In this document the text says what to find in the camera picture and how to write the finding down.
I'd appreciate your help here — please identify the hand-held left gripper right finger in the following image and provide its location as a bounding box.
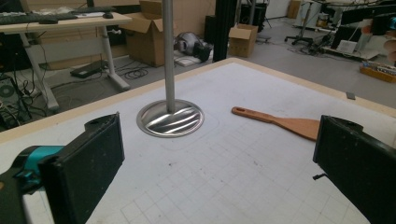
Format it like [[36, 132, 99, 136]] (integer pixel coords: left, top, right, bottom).
[[312, 114, 396, 224]]

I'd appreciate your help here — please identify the large open cardboard box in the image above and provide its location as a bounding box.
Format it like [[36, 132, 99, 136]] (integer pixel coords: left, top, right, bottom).
[[119, 0, 217, 68]]

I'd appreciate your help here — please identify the black pillar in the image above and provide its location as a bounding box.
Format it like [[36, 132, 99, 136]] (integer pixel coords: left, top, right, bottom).
[[212, 0, 243, 63]]

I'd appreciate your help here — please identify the black keyboard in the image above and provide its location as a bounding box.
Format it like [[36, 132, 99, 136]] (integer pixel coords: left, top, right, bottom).
[[0, 12, 78, 26]]

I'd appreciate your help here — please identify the computer tower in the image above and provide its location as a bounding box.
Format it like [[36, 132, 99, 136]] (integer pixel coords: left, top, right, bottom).
[[0, 74, 32, 132]]

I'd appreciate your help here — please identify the office chair base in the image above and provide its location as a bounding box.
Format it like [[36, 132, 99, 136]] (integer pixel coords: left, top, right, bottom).
[[284, 34, 316, 47]]

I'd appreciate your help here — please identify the coiled black cable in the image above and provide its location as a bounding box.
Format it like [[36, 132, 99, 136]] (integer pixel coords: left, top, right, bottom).
[[123, 66, 149, 80]]

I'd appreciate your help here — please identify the wooden spatula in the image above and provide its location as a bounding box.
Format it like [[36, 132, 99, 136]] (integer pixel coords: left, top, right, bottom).
[[231, 106, 321, 143]]

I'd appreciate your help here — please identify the grey and black bag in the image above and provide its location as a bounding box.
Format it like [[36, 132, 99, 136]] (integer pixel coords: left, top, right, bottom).
[[173, 31, 214, 63]]

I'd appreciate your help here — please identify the small open cardboard box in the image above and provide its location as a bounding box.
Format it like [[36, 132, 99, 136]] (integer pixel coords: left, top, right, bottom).
[[228, 23, 260, 59]]

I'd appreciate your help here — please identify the black flat device on floor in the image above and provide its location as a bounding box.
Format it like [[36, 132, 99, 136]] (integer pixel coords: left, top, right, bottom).
[[69, 60, 108, 79]]

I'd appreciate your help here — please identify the wooden tray of small parts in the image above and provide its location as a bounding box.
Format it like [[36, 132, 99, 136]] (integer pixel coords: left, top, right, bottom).
[[360, 61, 396, 84]]

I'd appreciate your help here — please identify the white desk with metal legs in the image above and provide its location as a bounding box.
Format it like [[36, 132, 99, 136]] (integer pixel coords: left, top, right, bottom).
[[0, 11, 133, 110]]

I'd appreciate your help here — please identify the metal stand with round base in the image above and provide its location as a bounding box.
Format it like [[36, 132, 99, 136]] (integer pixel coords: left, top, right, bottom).
[[135, 0, 205, 138]]

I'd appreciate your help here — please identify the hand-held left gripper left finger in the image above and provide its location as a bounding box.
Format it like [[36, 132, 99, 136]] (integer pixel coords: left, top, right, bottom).
[[0, 112, 126, 224]]

